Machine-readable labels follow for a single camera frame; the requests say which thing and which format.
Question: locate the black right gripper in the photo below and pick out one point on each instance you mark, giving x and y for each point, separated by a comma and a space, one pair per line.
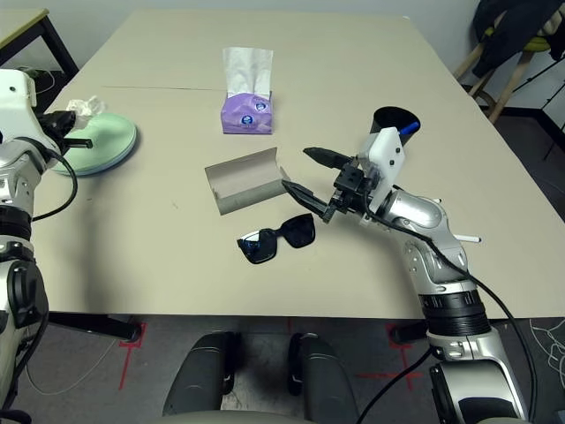
353, 181

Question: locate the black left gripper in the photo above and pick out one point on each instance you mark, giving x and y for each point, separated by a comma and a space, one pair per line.
49, 130

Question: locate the green plate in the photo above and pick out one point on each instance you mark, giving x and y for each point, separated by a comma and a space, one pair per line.
106, 137

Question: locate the black sunglasses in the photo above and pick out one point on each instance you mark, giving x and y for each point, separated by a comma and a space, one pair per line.
300, 232

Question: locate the grey glasses case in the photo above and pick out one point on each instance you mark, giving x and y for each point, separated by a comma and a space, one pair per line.
247, 185

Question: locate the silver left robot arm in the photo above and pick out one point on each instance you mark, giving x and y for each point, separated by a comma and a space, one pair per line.
17, 176

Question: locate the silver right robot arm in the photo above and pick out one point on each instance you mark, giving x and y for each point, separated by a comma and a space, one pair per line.
424, 212

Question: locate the black plastic cup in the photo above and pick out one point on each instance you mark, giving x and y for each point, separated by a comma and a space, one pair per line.
388, 119

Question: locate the purple tissue box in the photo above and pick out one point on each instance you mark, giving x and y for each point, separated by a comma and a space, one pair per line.
245, 117

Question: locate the blue capped marker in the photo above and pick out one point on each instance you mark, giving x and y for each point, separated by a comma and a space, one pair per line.
411, 127

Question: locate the black table foot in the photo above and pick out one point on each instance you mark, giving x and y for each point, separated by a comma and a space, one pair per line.
406, 332
101, 326

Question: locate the grey robot right leg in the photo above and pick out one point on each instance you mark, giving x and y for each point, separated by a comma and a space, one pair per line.
326, 380

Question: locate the grey robot leg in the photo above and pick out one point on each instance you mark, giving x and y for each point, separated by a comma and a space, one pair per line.
326, 380
198, 375

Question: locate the wooden stool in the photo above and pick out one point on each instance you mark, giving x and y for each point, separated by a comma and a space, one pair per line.
514, 75

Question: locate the grey robot left leg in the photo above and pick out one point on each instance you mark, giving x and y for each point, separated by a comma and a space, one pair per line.
198, 375

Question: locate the dark jacket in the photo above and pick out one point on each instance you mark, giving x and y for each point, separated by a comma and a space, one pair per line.
499, 31

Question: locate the grey robot torso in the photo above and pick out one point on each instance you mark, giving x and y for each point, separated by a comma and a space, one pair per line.
238, 418

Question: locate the yellow-green cushion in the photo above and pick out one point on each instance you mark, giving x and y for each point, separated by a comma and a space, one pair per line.
536, 44

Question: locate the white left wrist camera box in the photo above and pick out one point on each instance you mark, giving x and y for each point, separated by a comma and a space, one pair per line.
15, 101

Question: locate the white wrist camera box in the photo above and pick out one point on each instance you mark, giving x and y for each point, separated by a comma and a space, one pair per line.
388, 154
15, 101

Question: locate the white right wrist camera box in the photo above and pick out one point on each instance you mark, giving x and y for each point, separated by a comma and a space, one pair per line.
388, 154

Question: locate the side table black frame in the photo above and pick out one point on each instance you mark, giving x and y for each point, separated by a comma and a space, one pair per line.
22, 24

